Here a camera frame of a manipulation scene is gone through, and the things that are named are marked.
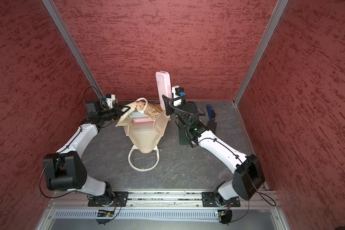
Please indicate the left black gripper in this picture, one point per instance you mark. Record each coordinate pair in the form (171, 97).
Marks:
(118, 111)

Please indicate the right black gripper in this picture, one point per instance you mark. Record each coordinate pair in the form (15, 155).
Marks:
(169, 106)

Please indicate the pink pencil case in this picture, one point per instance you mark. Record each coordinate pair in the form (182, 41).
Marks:
(142, 120)
(164, 86)

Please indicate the cream floral canvas tote bag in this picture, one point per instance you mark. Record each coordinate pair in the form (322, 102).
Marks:
(144, 136)

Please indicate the green pencil case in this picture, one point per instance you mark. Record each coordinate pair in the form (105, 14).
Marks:
(182, 137)

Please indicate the dark grey pencil case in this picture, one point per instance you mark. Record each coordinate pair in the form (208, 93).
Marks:
(212, 126)

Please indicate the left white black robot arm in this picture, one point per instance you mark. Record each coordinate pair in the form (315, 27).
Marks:
(64, 170)

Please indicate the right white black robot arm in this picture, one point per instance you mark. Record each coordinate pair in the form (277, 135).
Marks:
(247, 170)

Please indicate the clear plastic pencil case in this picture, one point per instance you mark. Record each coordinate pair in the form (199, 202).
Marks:
(136, 114)

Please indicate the blue stapler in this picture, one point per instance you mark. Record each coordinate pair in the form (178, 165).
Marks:
(211, 112)

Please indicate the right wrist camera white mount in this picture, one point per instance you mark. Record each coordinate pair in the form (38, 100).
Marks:
(178, 91)

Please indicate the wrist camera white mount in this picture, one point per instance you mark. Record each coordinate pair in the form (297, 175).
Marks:
(178, 91)
(110, 99)

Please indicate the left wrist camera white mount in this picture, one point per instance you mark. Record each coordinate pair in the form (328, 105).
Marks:
(110, 99)

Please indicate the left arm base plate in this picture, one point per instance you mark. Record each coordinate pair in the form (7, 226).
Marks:
(118, 199)

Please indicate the aluminium front rail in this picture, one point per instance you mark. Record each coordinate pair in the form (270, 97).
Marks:
(192, 199)

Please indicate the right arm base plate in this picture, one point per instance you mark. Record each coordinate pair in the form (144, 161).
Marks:
(212, 199)

